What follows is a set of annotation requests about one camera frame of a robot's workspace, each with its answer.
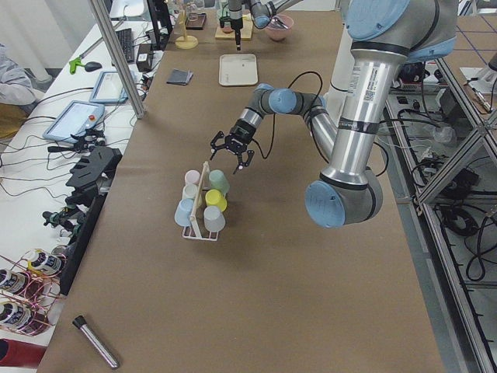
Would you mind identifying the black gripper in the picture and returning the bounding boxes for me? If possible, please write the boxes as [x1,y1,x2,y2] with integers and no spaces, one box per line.
[230,9,243,51]
[210,120,255,174]

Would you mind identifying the green cup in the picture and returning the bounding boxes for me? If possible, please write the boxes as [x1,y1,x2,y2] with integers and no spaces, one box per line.
[209,169,230,195]

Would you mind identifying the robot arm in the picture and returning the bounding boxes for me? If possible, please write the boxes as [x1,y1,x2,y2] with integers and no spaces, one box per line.
[228,0,301,51]
[210,1,458,228]

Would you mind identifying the white tray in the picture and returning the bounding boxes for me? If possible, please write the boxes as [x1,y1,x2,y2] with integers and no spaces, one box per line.
[218,54,259,86]

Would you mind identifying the pink cup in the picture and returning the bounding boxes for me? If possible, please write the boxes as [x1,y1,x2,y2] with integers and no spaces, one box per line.
[184,169,201,185]

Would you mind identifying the yellow cup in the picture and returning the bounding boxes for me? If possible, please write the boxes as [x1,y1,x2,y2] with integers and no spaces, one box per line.
[205,189,228,212]

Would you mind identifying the white cup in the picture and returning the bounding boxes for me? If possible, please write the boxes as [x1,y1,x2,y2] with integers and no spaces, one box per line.
[182,183,199,200]

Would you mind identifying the blue cup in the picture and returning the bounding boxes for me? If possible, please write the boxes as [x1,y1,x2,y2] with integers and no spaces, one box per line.
[174,198,194,227]

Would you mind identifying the grey cup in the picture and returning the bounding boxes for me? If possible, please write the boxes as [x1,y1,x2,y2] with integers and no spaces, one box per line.
[203,205,226,233]

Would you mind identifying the white wooden cup rack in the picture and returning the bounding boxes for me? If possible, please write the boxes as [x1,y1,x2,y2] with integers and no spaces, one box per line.
[182,161,220,242]

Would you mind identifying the bamboo cutting board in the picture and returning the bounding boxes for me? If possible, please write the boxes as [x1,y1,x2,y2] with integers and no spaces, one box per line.
[214,16,254,41]

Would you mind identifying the pink bowl with ice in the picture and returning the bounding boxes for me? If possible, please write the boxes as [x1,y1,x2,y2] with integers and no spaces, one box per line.
[264,14,294,42]

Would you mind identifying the wooden mug tree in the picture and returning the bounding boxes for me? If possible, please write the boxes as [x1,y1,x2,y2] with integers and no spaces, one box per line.
[175,1,198,50]

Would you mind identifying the grey folded cloth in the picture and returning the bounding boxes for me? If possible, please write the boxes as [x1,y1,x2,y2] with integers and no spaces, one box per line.
[166,68,193,85]

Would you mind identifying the black keyboard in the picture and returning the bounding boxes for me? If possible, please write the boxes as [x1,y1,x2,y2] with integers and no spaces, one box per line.
[116,28,135,64]

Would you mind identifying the blue teach pendant far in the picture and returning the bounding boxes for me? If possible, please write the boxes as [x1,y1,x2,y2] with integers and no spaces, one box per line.
[89,71,127,105]

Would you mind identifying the blue teach pendant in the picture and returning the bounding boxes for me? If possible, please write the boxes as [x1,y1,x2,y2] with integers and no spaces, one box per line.
[89,71,127,105]
[43,100,106,144]

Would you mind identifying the black tool stand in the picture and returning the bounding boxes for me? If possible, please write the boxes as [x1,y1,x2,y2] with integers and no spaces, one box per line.
[65,146,123,207]

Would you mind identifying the blue teach pendant near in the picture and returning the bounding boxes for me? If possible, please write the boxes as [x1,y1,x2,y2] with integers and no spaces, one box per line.
[43,100,106,144]

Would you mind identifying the metal tube black cap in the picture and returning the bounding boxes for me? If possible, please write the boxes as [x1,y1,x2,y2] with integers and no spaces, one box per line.
[72,315,120,370]

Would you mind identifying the aluminium frame post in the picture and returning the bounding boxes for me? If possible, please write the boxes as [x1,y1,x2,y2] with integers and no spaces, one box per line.
[89,0,145,120]

